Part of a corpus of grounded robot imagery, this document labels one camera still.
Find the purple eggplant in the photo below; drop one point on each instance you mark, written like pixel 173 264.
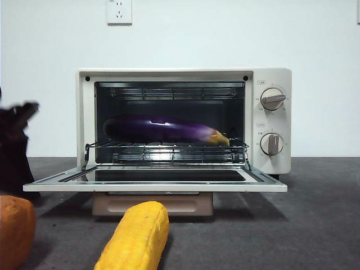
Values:
pixel 157 129

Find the white wall socket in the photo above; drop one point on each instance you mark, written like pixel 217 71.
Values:
pixel 119 12

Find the beige timer knob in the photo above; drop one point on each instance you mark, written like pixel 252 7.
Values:
pixel 271 144

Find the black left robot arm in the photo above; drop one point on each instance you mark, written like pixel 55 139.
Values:
pixel 14 157

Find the cream Toshiba toaster oven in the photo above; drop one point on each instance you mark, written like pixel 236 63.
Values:
pixel 270 76

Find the orange toy vegetable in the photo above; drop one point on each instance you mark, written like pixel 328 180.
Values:
pixel 14 233

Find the yellow toy corn cob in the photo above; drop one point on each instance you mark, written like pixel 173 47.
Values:
pixel 137 239

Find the beige temperature knob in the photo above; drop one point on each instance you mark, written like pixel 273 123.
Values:
pixel 271 99

